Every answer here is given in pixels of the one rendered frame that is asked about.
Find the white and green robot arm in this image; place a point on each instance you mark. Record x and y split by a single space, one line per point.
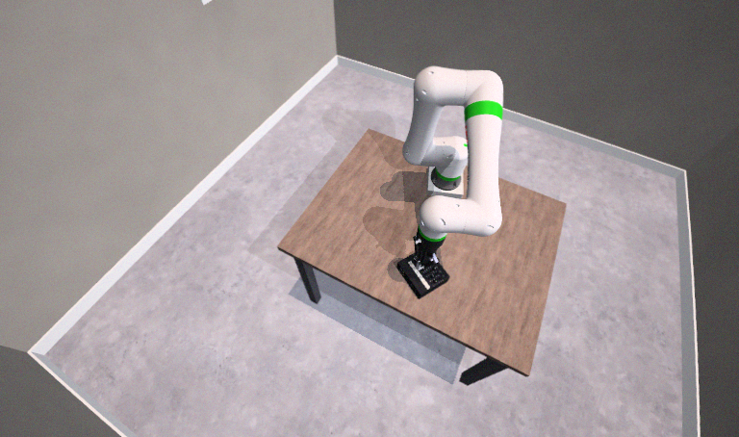
481 94

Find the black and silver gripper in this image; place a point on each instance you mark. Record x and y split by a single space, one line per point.
423 256

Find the black lighting desk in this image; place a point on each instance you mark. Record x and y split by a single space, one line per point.
423 280

